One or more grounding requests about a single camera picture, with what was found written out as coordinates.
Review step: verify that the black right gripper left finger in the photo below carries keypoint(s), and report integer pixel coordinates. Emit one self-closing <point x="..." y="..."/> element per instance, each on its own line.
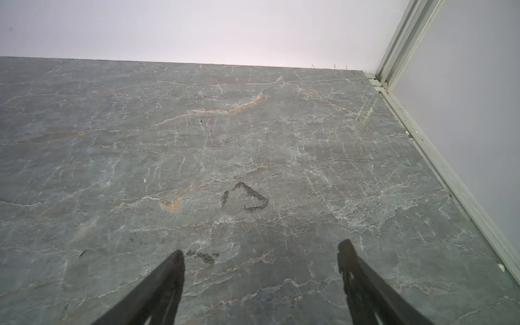
<point x="155" y="300"/>

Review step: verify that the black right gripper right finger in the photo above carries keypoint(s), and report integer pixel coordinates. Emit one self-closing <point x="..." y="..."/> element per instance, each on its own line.
<point x="370" y="299"/>

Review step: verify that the aluminium cage frame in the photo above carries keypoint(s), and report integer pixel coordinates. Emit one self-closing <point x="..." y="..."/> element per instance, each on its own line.
<point x="418" y="17"/>

